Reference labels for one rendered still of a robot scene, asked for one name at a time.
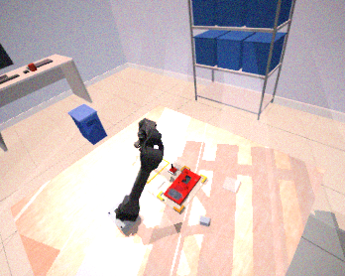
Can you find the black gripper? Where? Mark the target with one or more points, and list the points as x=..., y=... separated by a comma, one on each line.
x=139, y=144

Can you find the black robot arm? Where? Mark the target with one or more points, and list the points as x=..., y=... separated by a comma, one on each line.
x=150, y=159

